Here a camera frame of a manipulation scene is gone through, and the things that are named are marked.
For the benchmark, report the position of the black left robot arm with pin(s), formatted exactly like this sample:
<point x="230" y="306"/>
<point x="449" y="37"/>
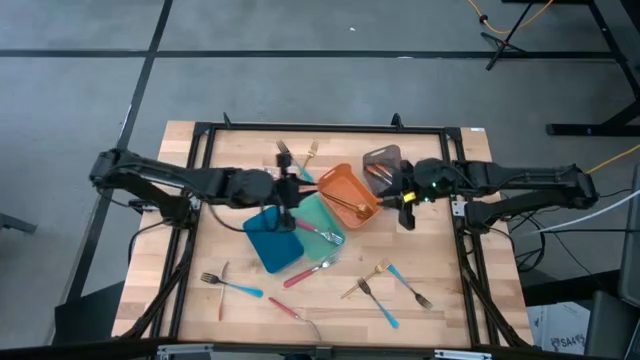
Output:
<point x="200" y="180"/>

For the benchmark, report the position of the white cardboard box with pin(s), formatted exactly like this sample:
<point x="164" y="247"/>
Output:
<point x="560" y="330"/>

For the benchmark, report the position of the grey chair base leg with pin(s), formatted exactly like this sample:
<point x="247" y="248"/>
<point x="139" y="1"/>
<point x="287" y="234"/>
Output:
<point x="15" y="223"/>

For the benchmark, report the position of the dark teal plastic bin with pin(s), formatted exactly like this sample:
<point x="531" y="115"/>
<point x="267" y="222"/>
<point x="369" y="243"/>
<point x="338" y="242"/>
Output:
<point x="272" y="245"/>

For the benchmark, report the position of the grey plastic bin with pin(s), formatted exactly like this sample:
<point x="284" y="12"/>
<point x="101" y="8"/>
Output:
<point x="380" y="152"/>

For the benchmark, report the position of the dark grey panel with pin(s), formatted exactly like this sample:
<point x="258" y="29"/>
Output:
<point x="631" y="250"/>

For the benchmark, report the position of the yellow tape tag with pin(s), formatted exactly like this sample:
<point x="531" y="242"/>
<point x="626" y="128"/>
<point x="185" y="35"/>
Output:
<point x="410" y="196"/>

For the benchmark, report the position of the orange plastic bin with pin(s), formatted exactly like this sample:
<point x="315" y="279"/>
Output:
<point x="345" y="182"/>

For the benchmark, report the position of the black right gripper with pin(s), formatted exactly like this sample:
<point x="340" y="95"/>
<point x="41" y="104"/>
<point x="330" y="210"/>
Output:
<point x="406" y="180"/>

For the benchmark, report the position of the light green plastic bin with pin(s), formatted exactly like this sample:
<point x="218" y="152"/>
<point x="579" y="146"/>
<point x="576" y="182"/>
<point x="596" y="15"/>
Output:
<point x="320" y="210"/>

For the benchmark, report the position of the black case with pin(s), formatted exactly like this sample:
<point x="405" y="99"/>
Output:
<point x="610" y="330"/>

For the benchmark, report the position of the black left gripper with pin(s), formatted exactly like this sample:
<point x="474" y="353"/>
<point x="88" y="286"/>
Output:
<point x="287" y="192"/>

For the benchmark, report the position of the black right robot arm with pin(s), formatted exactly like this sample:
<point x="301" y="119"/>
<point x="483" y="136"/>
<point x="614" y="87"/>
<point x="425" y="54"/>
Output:
<point x="525" y="177"/>

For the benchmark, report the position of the black table stand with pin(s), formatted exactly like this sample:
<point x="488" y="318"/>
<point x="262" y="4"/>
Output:
<point x="575" y="130"/>

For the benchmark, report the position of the silver metal bracket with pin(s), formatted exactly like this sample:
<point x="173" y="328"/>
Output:
<point x="462" y="355"/>
<point x="185" y="350"/>

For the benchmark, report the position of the black aluminium table frame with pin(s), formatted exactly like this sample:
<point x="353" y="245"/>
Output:
<point x="325" y="127"/>

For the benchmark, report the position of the black tripod stand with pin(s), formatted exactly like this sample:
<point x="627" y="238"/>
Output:
<point x="504" y="45"/>

